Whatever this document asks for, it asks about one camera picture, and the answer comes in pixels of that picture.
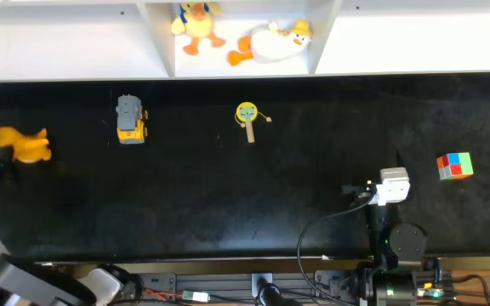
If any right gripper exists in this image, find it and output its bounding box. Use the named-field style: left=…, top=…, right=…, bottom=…
left=341, top=183, right=377, bottom=204

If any many-coloured puzzle cube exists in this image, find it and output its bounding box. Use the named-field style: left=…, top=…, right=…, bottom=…
left=436, top=151, right=475, bottom=181

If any yellow rattle drum toy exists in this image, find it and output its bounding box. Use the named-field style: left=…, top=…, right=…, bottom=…
left=234, top=100, right=273, bottom=145

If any grey and yellow toy truck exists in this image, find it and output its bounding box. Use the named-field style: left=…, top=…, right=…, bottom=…
left=115, top=93, right=150, bottom=145

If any orange toy figure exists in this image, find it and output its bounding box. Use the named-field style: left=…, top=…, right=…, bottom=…
left=0, top=126, right=54, bottom=165

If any white plush duck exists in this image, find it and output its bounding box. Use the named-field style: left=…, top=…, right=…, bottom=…
left=226, top=19, right=314, bottom=67

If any yellow plush duck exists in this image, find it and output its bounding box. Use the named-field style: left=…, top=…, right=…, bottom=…
left=170, top=2, right=227, bottom=56

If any white shelf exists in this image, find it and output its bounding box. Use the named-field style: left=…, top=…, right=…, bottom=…
left=0, top=0, right=490, bottom=83

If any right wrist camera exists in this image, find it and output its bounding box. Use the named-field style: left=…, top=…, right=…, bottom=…
left=374, top=167, right=411, bottom=207

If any black cable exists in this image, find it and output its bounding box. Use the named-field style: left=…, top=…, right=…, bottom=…
left=296, top=193, right=377, bottom=305

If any mounting rail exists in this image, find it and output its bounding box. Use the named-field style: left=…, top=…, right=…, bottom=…
left=136, top=257, right=490, bottom=306

